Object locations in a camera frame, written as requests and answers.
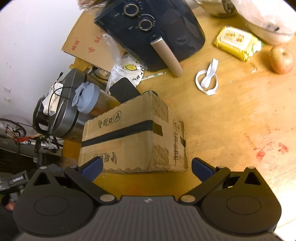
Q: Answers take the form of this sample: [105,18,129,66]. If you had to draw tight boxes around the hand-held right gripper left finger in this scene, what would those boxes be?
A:
[32,156,117,205]

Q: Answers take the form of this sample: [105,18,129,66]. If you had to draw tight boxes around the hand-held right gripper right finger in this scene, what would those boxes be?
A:
[177,157,264,205]

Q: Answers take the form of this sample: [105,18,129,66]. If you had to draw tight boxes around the taped cardboard box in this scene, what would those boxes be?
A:
[78,90,188,174]

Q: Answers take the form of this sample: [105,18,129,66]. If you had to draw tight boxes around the wooden desktop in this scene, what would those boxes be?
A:
[61,5,296,232]

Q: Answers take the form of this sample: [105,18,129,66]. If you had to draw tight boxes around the black wheel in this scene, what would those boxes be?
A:
[0,118,27,139]

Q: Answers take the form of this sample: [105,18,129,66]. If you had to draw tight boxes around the steel rice cooker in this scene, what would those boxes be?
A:
[32,68,102,142]

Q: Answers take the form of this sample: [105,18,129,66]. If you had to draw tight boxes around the clear shaker bottle grey lid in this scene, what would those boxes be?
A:
[72,82,121,116]

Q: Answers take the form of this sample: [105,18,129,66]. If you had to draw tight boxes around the black phone stand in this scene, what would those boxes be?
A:
[109,77,141,105]

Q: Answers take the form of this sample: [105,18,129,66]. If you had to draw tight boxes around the wrapped disposable chopsticks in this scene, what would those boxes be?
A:
[141,71,167,80]

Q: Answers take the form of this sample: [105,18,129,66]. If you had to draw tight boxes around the white plastic bag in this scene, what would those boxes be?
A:
[103,34,146,93]

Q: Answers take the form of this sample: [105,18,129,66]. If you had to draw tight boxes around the flat cardboard sheet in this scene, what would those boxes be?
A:
[61,9,125,70]

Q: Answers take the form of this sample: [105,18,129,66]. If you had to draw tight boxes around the yellow wet wipes pack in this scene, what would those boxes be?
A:
[213,25,263,62]

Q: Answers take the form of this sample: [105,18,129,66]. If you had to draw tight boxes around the apple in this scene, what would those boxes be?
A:
[269,45,295,75]

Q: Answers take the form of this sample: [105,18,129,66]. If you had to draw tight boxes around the black air fryer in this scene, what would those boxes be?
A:
[94,0,206,77]

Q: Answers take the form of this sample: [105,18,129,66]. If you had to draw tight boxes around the white bowl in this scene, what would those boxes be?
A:
[231,0,296,45]

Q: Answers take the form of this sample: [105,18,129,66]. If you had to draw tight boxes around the white elastic strap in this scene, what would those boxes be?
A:
[195,58,219,96]

